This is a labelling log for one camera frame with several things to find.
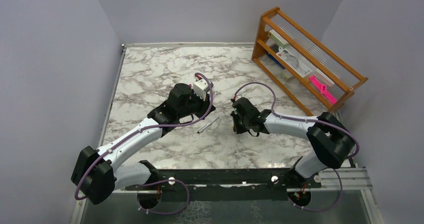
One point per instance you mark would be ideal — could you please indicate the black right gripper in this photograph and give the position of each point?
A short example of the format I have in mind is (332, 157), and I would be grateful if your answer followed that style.
(237, 129)

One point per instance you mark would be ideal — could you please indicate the silver pen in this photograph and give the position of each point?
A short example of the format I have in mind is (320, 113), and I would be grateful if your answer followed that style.
(207, 125)

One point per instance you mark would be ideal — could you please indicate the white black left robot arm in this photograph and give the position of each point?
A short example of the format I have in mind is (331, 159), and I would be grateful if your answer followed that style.
(98, 172)

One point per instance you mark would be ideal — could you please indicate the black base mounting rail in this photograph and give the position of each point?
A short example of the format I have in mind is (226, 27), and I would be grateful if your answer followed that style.
(179, 185)

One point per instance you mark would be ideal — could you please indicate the wooden shelf rack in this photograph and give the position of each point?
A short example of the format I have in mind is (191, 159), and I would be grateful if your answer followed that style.
(342, 80)

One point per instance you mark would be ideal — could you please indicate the white device on shelf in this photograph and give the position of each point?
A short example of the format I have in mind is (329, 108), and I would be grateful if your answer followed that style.
(294, 62)

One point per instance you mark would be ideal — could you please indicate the aluminium frame rail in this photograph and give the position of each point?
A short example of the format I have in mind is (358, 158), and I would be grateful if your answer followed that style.
(351, 179)

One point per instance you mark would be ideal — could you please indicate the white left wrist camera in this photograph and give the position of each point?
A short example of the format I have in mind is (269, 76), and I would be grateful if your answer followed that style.
(201, 88)

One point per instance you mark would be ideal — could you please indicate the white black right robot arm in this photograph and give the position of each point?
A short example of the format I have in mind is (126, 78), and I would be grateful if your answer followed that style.
(330, 142)

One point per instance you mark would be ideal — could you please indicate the white green box on shelf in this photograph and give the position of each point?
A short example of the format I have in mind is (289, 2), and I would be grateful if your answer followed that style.
(277, 38)

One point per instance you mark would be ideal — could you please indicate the pink tool on shelf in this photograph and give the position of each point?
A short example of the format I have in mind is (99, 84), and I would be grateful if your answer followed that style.
(323, 89)

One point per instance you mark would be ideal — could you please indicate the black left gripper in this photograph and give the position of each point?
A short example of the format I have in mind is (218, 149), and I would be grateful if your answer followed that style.
(205, 105)

